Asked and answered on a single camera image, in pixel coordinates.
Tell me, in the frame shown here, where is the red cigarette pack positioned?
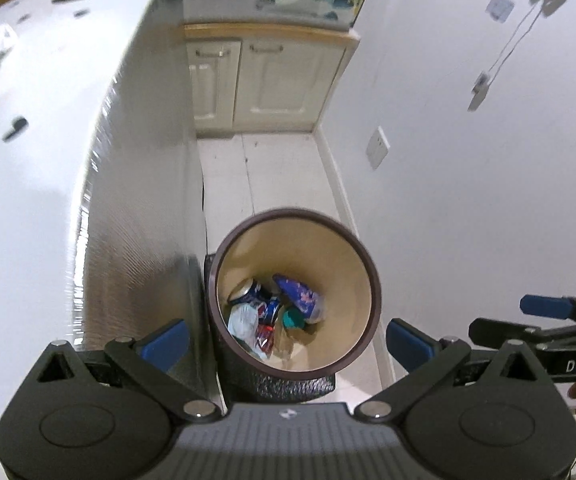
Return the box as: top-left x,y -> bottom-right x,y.
255,324 -> 277,359

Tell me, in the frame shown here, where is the purple snack packet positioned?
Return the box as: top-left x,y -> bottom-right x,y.
272,273 -> 327,324

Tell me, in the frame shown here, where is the white wall switch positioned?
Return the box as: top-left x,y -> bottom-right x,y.
485,0 -> 515,24

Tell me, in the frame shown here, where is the white cabinet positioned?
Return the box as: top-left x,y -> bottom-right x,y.
183,21 -> 362,137

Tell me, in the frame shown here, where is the small black object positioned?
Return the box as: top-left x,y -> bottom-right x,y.
1,116 -> 30,142

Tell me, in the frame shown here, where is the white wall socket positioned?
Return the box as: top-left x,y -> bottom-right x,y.
365,125 -> 392,170

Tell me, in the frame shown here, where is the brown rimmed beige trash bin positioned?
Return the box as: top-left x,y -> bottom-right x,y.
203,207 -> 382,407

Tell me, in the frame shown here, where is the white wrapper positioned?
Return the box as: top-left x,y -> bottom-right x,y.
227,304 -> 263,350

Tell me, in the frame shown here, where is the white power adapter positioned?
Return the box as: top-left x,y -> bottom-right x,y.
467,72 -> 495,112

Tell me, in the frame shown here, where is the white cabinet door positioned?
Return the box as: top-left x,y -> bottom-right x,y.
188,39 -> 243,123
233,40 -> 349,131

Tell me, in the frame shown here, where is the teal plastic lid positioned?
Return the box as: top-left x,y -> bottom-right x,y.
281,307 -> 308,330

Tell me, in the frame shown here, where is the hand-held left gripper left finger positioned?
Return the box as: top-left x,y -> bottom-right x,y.
35,318 -> 222,421

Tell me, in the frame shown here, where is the clear plastic wrapper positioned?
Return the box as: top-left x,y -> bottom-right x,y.
272,327 -> 300,363

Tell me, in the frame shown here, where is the silver foil sheet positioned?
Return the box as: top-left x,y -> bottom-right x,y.
69,0 -> 221,413

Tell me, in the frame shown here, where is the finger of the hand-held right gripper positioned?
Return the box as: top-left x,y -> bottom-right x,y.
468,316 -> 576,387
519,293 -> 576,329

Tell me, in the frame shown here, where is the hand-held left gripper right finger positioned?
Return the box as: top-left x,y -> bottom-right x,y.
352,317 -> 552,419

